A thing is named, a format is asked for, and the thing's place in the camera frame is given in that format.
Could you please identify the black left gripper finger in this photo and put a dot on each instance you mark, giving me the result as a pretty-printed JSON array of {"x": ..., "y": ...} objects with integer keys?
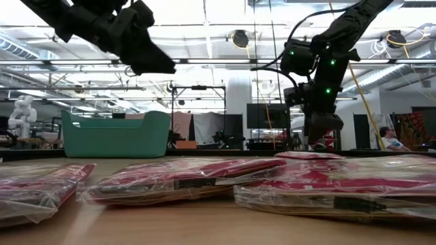
[{"x": 153, "y": 63}]

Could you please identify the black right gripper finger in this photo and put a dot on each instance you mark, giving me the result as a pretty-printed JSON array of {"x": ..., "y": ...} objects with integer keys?
[{"x": 323, "y": 124}]

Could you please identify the red popcorn bag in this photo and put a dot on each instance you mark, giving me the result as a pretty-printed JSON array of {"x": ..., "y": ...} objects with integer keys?
[
  {"x": 306, "y": 155},
  {"x": 30, "y": 190},
  {"x": 340, "y": 185},
  {"x": 153, "y": 177}
]

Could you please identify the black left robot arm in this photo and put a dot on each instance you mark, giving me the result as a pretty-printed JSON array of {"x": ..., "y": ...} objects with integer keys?
[{"x": 68, "y": 17}]

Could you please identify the red storage bins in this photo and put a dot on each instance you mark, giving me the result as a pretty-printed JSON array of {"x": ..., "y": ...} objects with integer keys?
[{"x": 331, "y": 139}]

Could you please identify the black door panel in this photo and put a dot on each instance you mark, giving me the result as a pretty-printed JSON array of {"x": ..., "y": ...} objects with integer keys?
[{"x": 361, "y": 131}]

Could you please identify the white printed hanging cloth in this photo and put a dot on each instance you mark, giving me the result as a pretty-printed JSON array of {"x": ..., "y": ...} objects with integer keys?
[{"x": 374, "y": 119}]

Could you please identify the peach hanging cloth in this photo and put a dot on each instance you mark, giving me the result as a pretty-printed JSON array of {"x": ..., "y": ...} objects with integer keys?
[{"x": 182, "y": 124}]

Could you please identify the black monitor screen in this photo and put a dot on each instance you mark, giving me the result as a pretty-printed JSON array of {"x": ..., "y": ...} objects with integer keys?
[{"x": 255, "y": 115}]

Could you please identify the seated person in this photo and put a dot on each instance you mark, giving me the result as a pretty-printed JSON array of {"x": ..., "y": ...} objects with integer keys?
[{"x": 391, "y": 143}]

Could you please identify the teal plastic basket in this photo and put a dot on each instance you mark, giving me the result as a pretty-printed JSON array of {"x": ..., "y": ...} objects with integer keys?
[{"x": 116, "y": 139}]

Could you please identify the red patterned hanging cloth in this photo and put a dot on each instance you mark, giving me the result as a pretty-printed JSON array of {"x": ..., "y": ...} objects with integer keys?
[{"x": 410, "y": 124}]

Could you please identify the orange box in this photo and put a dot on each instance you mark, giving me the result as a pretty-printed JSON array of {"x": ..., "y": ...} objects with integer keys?
[{"x": 185, "y": 144}]

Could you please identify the black robot station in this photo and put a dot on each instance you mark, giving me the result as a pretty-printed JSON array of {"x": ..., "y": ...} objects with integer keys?
[{"x": 228, "y": 140}]

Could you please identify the white humanoid robot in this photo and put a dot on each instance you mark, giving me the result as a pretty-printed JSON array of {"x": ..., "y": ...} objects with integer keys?
[{"x": 22, "y": 115}]

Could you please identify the wooden workbench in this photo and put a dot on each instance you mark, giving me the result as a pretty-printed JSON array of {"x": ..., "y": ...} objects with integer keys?
[{"x": 41, "y": 140}]

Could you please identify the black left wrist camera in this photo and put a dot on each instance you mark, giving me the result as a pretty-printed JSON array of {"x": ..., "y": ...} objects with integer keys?
[{"x": 136, "y": 15}]

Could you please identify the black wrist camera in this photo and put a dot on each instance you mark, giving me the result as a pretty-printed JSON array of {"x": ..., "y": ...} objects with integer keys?
[
  {"x": 136, "y": 15},
  {"x": 294, "y": 95}
]

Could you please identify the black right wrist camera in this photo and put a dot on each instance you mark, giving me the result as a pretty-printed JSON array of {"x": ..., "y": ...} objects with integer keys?
[{"x": 294, "y": 95}]

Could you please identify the black metal stand frame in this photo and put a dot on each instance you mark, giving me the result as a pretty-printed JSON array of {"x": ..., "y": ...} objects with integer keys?
[{"x": 199, "y": 87}]

